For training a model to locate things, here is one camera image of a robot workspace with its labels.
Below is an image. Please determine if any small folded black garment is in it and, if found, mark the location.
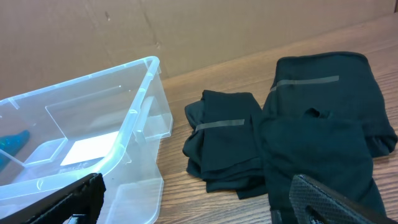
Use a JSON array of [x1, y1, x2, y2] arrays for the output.
[[182, 90, 267, 199]]

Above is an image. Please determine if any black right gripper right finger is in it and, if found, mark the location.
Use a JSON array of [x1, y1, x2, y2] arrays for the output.
[[289, 174, 397, 224]]

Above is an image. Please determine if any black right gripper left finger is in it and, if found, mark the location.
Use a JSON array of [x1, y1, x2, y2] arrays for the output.
[[1, 173, 106, 224]]

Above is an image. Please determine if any clear plastic storage bin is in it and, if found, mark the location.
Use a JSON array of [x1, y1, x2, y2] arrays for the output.
[[1, 56, 173, 223]]

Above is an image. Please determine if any brown cardboard backdrop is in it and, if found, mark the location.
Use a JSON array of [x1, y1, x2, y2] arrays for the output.
[[1, 0, 396, 98]]

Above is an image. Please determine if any sparkly blue garment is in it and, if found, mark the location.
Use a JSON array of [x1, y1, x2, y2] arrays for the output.
[[1, 130, 30, 156]]

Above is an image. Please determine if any large folded black garment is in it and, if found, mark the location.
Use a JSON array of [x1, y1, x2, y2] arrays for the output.
[[255, 52, 397, 223]]

